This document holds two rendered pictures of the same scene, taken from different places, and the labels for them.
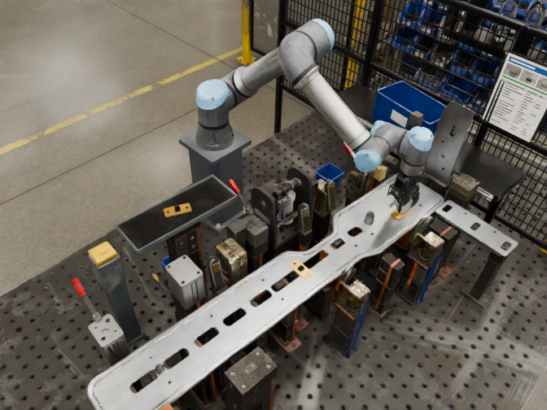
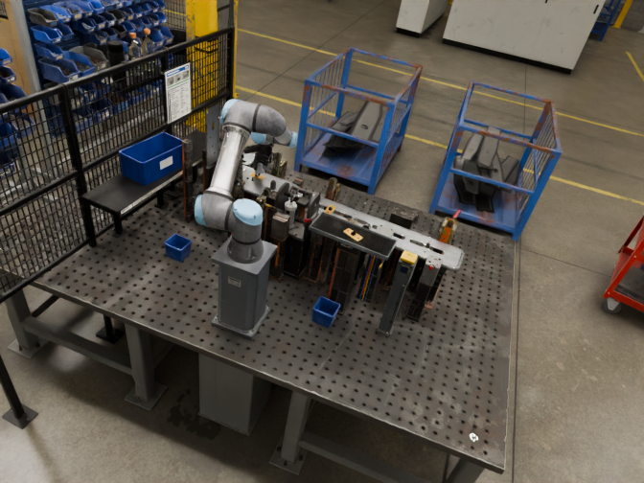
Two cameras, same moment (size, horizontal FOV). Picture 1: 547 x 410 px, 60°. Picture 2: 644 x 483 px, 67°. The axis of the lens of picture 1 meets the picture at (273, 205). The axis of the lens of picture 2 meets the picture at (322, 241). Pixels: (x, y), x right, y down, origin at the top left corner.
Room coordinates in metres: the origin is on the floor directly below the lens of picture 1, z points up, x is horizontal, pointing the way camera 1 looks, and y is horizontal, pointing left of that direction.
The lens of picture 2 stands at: (1.97, 1.72, 2.42)
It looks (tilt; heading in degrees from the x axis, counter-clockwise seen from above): 38 degrees down; 241
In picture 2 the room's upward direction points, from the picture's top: 11 degrees clockwise
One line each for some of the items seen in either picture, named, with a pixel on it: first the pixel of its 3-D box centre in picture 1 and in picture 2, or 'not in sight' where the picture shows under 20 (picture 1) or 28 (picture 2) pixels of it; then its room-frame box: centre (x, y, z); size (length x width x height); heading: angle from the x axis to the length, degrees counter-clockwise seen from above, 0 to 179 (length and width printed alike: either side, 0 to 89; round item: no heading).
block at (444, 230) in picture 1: (432, 253); not in sight; (1.18, -0.62, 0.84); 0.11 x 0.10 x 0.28; 43
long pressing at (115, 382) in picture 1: (297, 275); (333, 211); (0.93, -0.09, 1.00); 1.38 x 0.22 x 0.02; 133
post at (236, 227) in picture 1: (238, 263); (327, 253); (1.04, 0.12, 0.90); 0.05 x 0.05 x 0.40; 43
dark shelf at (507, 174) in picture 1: (417, 134); (162, 167); (1.71, -0.62, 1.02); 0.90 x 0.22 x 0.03; 43
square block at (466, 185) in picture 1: (452, 214); not in sight; (1.36, -0.73, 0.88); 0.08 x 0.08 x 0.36; 43
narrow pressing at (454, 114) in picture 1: (446, 143); (213, 136); (1.44, -0.64, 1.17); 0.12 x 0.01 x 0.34; 43
